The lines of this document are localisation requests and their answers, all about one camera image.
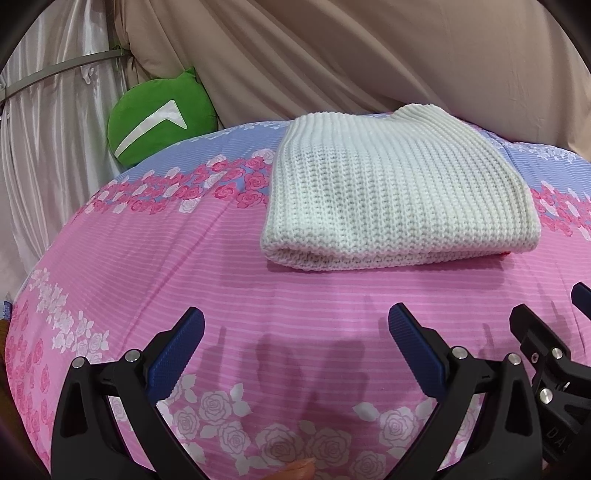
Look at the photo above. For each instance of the pink floral bedsheet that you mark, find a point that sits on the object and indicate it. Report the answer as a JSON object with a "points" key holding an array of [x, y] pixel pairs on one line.
{"points": [[184, 258]]}

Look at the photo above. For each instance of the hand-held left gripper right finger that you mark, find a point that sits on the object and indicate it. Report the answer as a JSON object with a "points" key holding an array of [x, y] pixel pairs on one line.
{"points": [[415, 350]]}

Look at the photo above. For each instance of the green cushion with white mark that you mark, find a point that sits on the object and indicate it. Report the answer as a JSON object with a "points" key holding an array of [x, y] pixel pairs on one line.
{"points": [[147, 115]]}

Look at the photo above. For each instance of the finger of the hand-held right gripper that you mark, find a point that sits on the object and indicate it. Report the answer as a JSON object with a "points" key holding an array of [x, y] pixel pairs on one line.
{"points": [[540, 337], [582, 300]]}

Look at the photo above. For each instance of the white satin curtain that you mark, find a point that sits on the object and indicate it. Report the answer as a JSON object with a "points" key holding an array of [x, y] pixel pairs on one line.
{"points": [[51, 152]]}

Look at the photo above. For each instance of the white and red knitted sweater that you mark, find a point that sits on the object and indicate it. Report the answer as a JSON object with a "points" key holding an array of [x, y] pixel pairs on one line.
{"points": [[392, 194]]}

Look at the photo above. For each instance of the grey metal rod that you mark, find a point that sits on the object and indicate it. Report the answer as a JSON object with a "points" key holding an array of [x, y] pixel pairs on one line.
{"points": [[60, 69]]}

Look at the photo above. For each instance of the beige curtain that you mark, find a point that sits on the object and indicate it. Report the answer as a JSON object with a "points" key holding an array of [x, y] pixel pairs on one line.
{"points": [[351, 55]]}

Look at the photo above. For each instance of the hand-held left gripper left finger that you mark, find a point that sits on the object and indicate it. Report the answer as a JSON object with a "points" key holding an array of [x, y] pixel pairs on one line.
{"points": [[178, 355]]}

